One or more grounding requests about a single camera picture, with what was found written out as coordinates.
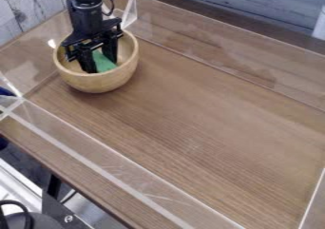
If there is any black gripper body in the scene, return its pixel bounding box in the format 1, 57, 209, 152
61, 0, 123, 61

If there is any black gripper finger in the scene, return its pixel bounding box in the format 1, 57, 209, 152
102, 33, 118, 64
77, 48, 96, 73

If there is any green rectangular block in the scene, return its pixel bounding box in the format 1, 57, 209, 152
92, 50, 116, 73

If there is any brown wooden bowl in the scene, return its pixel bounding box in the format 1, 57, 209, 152
52, 30, 139, 93

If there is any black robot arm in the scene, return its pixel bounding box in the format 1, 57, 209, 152
61, 0, 123, 74

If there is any black table leg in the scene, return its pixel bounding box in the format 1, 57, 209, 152
47, 175, 63, 199

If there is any clear acrylic front barrier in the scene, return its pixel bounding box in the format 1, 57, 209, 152
0, 76, 245, 229

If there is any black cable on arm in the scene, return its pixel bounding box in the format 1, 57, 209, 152
100, 0, 115, 18

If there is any clear acrylic corner bracket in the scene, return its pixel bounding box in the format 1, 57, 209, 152
102, 0, 138, 30

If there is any black metal bracket with screw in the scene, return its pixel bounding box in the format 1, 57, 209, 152
41, 193, 94, 229

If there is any black floor cable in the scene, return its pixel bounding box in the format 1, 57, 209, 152
0, 200, 35, 229

